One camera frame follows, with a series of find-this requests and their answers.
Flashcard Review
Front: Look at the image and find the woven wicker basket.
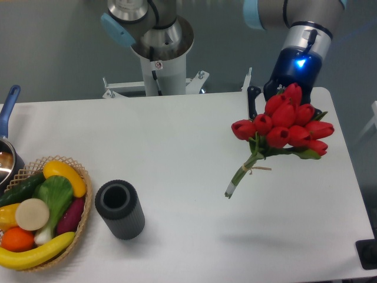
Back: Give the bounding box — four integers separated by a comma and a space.
1, 156, 92, 271

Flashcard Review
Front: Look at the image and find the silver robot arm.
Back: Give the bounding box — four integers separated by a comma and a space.
101, 1, 347, 118

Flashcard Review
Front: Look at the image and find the green cucumber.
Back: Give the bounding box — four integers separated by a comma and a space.
1, 172, 45, 207

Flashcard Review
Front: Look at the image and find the black device at table edge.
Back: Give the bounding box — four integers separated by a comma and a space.
355, 239, 376, 270

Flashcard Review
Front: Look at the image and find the yellow squash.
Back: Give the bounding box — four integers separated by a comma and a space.
42, 160, 87, 198

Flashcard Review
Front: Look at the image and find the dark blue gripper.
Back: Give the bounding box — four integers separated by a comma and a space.
247, 48, 323, 120

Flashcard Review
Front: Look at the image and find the white metal base frame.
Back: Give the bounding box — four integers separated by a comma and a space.
102, 67, 253, 99

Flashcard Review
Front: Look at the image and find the orange fruit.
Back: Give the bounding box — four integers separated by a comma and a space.
1, 227, 34, 252

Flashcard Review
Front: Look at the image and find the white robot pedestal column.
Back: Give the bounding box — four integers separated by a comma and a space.
140, 55, 186, 97

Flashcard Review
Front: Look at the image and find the yellow banana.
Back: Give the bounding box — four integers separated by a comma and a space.
1, 232, 75, 271

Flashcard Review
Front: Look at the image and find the green bok choy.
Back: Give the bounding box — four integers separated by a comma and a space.
33, 176, 73, 246

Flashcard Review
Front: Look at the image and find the beige round slice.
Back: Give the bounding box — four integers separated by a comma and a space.
15, 198, 49, 231

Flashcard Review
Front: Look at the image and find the dark grey ribbed vase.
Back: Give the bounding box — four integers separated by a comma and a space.
95, 180, 145, 240

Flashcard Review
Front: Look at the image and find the blue handled saucepan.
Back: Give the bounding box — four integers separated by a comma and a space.
1, 85, 24, 195

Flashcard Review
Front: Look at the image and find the yellow bell pepper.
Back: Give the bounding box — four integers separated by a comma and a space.
0, 203, 20, 231

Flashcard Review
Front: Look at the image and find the purple sweet potato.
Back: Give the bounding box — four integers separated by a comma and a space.
56, 198, 85, 235

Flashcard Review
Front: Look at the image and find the red tulip bouquet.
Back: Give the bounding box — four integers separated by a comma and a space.
224, 83, 335, 199

